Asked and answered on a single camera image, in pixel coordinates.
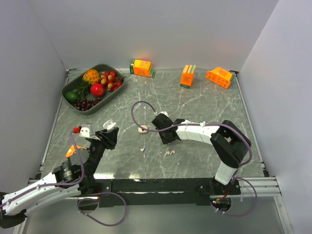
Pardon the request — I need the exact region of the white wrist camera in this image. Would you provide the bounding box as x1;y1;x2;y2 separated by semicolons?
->
73;123;96;138
159;111;169;117

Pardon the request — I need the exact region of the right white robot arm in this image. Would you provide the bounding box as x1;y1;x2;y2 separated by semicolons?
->
152;113;252;194

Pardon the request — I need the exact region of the orange pineapple toy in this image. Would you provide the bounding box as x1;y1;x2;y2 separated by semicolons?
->
82;69;101;85

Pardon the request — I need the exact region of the beige earbud charging case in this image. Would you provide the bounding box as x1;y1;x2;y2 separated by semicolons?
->
138;125;148;134

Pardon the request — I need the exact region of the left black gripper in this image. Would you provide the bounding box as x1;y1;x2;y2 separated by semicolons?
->
88;126;119;174

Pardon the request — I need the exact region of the orange sponge box back left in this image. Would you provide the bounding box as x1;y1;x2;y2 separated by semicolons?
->
129;59;156;78

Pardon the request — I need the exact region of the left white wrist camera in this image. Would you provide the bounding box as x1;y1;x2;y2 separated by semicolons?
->
73;123;96;138

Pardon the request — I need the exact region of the grey fruit tray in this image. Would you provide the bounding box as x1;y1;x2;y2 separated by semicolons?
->
62;64;125;116

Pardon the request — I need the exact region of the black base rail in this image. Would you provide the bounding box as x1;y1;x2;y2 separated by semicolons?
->
77;177;242;212

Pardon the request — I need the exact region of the white earbud charging case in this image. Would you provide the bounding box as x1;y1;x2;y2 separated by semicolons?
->
103;119;116;130

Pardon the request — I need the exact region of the orange sponge box front left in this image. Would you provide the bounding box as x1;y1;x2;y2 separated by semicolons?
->
65;145;83;158

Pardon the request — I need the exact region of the orange sponge box back middle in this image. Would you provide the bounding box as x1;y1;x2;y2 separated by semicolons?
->
180;64;197;89

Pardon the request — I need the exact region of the orange sponge box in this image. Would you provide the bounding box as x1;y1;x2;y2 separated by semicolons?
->
129;59;156;78
205;67;234;89
65;145;83;158
180;64;197;89

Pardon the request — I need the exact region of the green lime toy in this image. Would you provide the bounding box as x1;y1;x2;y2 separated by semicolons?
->
65;91;79;103

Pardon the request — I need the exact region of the orange sponge box back right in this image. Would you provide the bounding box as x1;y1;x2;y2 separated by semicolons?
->
205;67;234;89

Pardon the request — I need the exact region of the red apple toy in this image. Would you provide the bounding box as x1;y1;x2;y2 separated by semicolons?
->
90;83;105;97

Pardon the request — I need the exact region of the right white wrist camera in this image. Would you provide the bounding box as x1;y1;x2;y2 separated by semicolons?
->
159;111;169;117

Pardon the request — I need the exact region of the red lychee bunch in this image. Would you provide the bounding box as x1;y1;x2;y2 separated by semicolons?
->
100;71;126;91

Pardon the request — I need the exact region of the dark grape bunch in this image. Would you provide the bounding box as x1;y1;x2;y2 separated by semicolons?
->
74;97;102;112

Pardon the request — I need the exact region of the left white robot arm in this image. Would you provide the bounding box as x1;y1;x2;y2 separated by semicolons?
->
0;124;119;229

